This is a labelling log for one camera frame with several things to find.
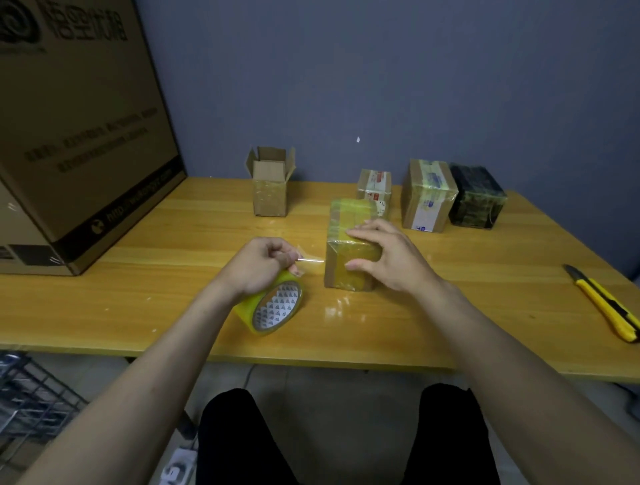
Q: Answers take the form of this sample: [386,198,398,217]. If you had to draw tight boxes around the person's left hand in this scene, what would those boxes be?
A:
[213,237,305,304]

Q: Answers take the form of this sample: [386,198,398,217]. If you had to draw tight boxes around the person's right hand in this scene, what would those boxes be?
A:
[345,219,449,296]

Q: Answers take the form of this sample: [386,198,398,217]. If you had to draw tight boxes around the yellow tape roll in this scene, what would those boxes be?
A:
[231,243,327,336]

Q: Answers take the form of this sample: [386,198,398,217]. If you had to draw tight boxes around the small carton yellow tape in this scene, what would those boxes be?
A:
[323,198,383,293]

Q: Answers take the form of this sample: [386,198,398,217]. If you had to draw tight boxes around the brown box with white label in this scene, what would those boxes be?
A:
[399,159,460,235]

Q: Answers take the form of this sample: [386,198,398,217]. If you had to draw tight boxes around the small carton red label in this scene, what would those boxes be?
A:
[356,168,393,219]

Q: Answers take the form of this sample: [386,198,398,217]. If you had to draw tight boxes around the black cardboard box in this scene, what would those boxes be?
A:
[447,161,509,231]

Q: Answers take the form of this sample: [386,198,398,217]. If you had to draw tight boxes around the person's left forearm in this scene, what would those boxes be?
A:
[17,282,246,485]

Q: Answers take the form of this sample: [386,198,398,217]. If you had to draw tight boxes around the person's right forearm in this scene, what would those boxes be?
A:
[419,282,640,485]

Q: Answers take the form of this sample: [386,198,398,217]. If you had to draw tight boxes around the person's black trousers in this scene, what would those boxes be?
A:
[195,383,501,485]

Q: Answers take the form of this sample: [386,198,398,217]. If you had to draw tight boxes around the black table leg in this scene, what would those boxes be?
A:
[125,356,199,442]

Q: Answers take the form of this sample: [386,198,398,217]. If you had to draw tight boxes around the yellow utility knife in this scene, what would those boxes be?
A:
[562,263,640,344]

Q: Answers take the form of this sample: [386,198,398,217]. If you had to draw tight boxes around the white power strip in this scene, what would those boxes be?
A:
[157,447,199,485]

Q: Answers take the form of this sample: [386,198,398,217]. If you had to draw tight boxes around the large flat brown carton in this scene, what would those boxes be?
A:
[0,0,188,277]

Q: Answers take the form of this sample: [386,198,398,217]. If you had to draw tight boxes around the metal wire cart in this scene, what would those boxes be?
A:
[0,352,90,470]

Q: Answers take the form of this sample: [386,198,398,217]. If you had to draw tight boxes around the black floor cable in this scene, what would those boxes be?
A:
[613,382,640,418]

